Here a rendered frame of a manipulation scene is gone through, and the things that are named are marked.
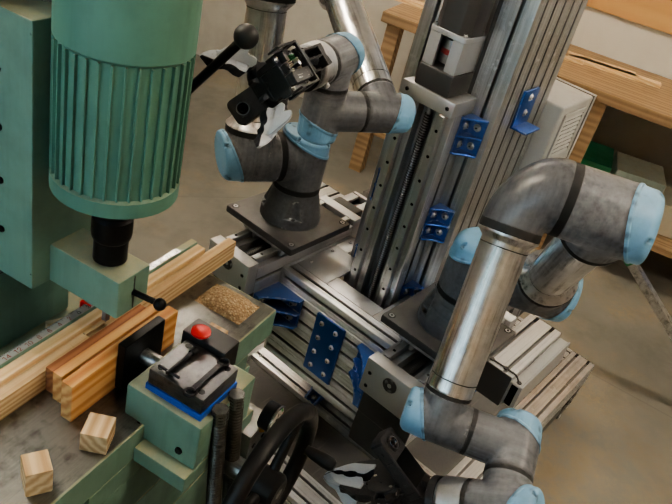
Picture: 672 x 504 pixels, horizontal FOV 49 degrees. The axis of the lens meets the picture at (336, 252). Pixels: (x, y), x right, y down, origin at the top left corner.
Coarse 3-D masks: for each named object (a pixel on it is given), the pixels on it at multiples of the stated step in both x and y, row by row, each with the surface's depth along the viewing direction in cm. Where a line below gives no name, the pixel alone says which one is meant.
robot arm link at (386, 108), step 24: (336, 0) 146; (360, 0) 147; (336, 24) 145; (360, 24) 143; (360, 72) 138; (384, 72) 138; (384, 96) 134; (408, 96) 137; (384, 120) 134; (408, 120) 136
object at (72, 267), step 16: (64, 240) 112; (80, 240) 113; (64, 256) 110; (80, 256) 110; (128, 256) 113; (64, 272) 112; (80, 272) 110; (96, 272) 108; (112, 272) 109; (128, 272) 109; (144, 272) 112; (80, 288) 112; (96, 288) 110; (112, 288) 108; (128, 288) 110; (144, 288) 114; (96, 304) 111; (112, 304) 109; (128, 304) 112
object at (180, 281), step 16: (224, 240) 145; (208, 256) 139; (224, 256) 144; (176, 272) 133; (192, 272) 135; (208, 272) 141; (160, 288) 128; (176, 288) 132; (144, 304) 124; (80, 336) 114; (64, 352) 111; (32, 368) 107; (16, 384) 104; (32, 384) 106; (0, 400) 101; (16, 400) 104; (0, 416) 103
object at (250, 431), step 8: (256, 408) 154; (256, 416) 152; (248, 424) 150; (256, 424) 150; (248, 432) 148; (256, 432) 149; (264, 432) 154; (248, 440) 148; (256, 440) 151; (240, 448) 150; (248, 448) 149
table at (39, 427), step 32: (192, 288) 137; (192, 320) 130; (224, 320) 132; (256, 320) 134; (32, 416) 105; (128, 416) 109; (0, 448) 99; (32, 448) 101; (64, 448) 102; (128, 448) 107; (0, 480) 96; (64, 480) 98; (96, 480) 102; (192, 480) 108
